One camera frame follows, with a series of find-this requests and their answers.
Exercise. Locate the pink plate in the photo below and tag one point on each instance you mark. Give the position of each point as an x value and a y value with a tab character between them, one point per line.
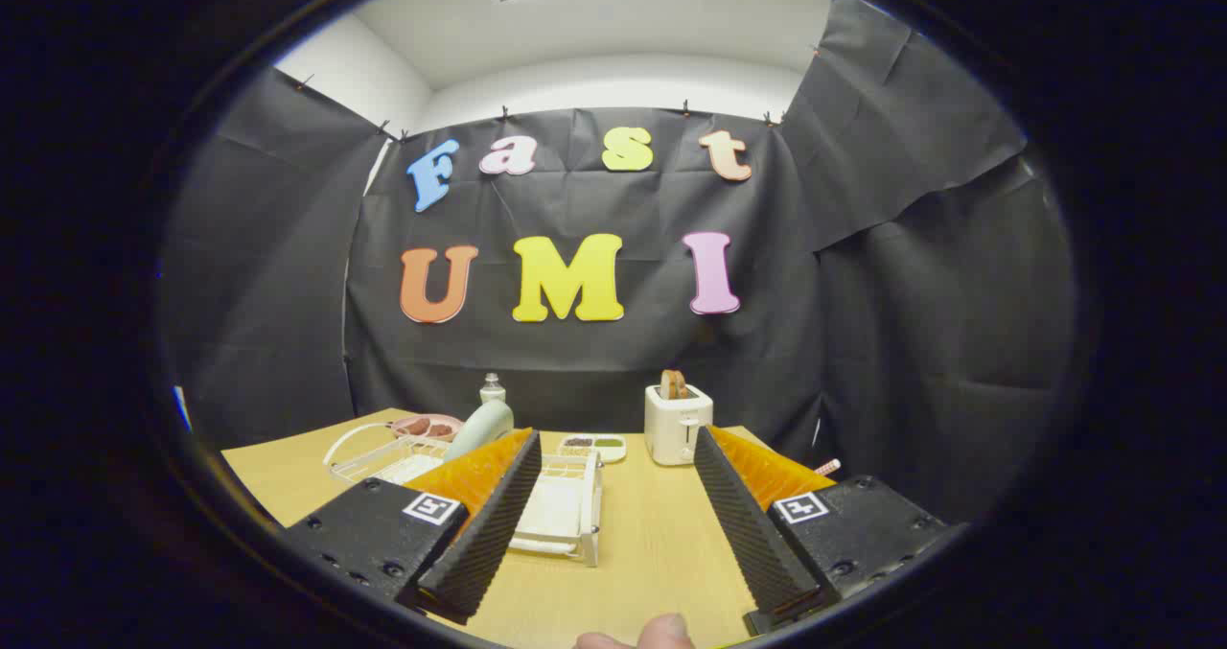
428	421

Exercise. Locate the light green plate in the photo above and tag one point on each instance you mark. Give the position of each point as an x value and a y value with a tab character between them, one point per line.
484	426

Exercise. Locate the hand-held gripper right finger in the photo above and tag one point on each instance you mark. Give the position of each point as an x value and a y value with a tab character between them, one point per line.
752	534

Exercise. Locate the brown toast slice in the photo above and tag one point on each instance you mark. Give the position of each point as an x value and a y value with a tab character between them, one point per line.
673	384

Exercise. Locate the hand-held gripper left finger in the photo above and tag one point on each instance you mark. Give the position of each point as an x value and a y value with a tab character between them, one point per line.
479	534

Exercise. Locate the white divided bean tray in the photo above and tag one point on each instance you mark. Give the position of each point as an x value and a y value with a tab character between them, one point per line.
594	448

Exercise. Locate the white toaster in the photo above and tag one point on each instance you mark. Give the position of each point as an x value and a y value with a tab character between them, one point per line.
676	430

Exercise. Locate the clear bottle green drink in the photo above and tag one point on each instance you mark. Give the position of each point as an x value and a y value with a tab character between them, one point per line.
493	390

